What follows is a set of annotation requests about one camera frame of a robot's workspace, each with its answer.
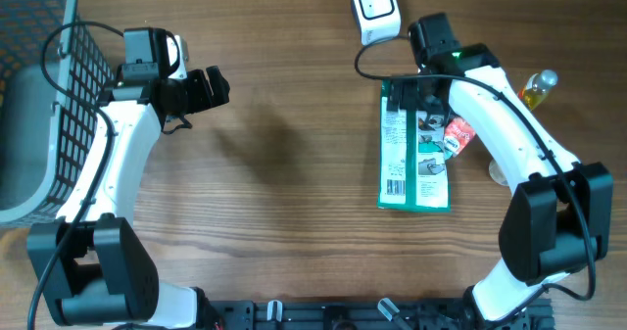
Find red tissue pack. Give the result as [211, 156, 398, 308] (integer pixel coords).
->
[443, 117, 476, 155]

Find green 3M package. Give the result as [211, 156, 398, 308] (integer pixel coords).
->
[376, 78, 452, 214]

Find teal small packet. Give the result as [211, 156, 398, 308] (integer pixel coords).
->
[444, 148, 457, 161]

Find yellow liquid bottle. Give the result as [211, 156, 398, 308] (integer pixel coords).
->
[518, 70, 558, 111]

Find green lid jar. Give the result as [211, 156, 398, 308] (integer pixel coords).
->
[488, 160, 508, 186]

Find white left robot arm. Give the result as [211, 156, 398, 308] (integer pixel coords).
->
[26, 27, 230, 329]

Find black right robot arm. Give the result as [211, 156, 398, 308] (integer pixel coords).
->
[399, 13, 613, 329]

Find white barcode scanner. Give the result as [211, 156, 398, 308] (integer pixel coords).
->
[351, 0, 401, 46]

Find grey mesh basket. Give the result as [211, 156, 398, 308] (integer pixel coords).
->
[1, 0, 114, 228]

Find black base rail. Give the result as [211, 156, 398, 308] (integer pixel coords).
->
[210, 298, 555, 330]

